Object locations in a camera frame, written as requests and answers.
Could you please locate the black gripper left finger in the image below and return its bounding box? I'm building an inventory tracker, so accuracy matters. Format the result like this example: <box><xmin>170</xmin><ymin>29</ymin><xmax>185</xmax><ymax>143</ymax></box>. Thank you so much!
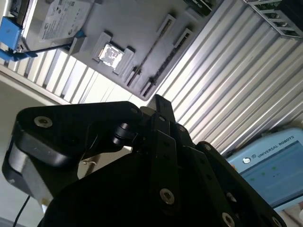
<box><xmin>2</xmin><ymin>94</ymin><xmax>183</xmax><ymax>215</ymax></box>

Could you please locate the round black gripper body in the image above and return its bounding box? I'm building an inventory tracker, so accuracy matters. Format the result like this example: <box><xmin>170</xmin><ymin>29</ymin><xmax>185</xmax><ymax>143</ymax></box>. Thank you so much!
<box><xmin>40</xmin><ymin>151</ymin><xmax>215</xmax><ymax>227</ymax></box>

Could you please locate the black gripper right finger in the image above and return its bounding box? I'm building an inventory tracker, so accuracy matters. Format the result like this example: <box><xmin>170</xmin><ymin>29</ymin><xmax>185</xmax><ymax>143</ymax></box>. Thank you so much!
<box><xmin>164</xmin><ymin>98</ymin><xmax>284</xmax><ymax>227</ymax></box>

